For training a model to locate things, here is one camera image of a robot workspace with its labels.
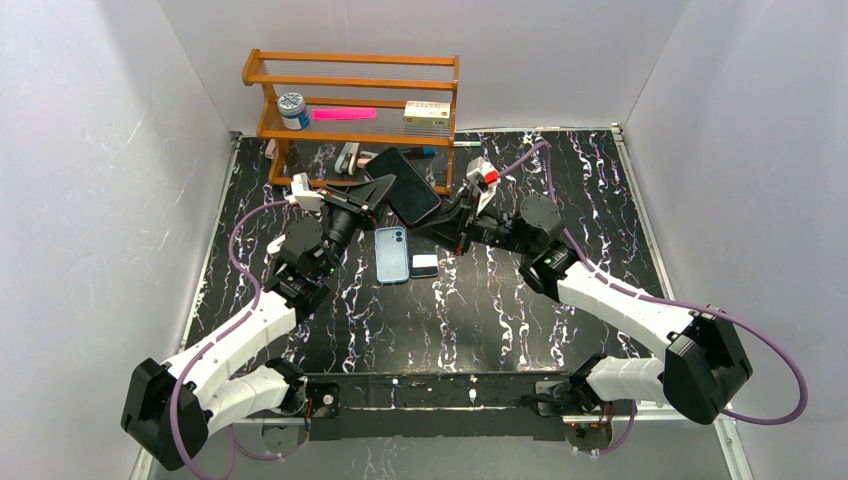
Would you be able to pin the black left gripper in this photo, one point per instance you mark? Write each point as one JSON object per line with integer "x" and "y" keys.
{"x": 351, "y": 206}

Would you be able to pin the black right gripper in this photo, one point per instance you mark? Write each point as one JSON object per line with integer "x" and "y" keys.
{"x": 465, "y": 221}

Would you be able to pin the light blue phone case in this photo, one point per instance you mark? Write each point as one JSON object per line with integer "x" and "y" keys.
{"x": 391, "y": 255}

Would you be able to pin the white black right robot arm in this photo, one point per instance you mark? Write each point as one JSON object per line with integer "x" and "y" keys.
{"x": 698, "y": 362}

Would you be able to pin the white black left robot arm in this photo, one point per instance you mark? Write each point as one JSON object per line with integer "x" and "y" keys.
{"x": 173, "y": 407}

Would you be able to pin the pink stapler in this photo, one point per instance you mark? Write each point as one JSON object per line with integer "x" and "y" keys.
{"x": 364, "y": 158}

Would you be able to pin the grey blue stapler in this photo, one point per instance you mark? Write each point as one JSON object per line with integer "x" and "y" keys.
{"x": 346, "y": 162}

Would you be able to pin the blue black marker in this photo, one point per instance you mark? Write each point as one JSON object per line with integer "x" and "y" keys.
{"x": 422, "y": 152}

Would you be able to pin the pink ruler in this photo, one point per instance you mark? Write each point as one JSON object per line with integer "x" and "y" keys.
{"x": 344, "y": 114}

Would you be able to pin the orange wooden shelf rack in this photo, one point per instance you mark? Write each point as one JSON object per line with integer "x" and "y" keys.
{"x": 320, "y": 98}

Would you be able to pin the white red box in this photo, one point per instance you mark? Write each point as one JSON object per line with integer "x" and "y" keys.
{"x": 427, "y": 113}

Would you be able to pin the blue white jar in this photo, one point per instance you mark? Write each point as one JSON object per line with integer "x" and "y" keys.
{"x": 293, "y": 110}

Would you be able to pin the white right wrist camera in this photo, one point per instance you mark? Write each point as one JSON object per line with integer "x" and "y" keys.
{"x": 483, "y": 178}

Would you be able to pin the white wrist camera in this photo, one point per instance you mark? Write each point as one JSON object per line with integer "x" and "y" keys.
{"x": 483, "y": 178}
{"x": 303, "y": 195}

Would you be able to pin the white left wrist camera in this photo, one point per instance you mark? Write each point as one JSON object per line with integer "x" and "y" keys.
{"x": 303, "y": 195}

